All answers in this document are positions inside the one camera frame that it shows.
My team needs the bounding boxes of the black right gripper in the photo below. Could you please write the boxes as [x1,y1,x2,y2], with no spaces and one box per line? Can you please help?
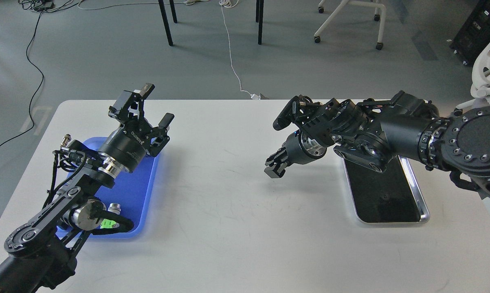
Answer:
[264,132,327,179]

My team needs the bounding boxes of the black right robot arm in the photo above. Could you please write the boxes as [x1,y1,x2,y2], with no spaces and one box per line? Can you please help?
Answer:
[265,91,490,194]

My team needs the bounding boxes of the silver green push button switch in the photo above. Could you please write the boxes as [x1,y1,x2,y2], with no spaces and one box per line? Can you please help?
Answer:
[101,203,122,231]

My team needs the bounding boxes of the white power adapter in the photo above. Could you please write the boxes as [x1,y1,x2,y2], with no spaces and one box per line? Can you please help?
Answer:
[250,93,269,100]

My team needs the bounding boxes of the black cable on floor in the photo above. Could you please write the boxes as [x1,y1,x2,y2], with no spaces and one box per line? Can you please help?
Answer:
[0,0,78,220]

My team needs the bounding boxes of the blue plastic tray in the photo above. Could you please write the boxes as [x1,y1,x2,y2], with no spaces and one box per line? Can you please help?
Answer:
[56,137,161,238]

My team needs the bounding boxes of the black equipment case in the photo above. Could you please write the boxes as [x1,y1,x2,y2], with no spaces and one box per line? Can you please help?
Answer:
[450,0,490,66]

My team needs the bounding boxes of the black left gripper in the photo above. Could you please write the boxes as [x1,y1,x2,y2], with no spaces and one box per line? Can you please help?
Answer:
[98,83,175,173]

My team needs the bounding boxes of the white office chair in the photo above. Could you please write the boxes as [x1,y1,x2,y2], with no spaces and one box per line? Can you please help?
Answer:
[451,43,490,117]

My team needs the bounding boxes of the white cable on floor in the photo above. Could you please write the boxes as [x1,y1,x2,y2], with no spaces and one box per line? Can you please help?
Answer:
[78,0,253,97]

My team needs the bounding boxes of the black table legs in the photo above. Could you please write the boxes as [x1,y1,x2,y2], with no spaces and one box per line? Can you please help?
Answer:
[158,0,265,46]

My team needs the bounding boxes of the white chair base with casters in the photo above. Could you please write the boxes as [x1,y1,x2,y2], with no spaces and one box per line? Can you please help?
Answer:
[314,0,387,50]

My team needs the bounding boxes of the silver tray with black mat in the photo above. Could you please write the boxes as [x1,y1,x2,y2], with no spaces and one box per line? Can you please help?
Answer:
[343,156,430,225]

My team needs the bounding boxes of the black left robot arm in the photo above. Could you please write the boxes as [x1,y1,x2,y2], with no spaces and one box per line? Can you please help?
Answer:
[0,83,174,293]

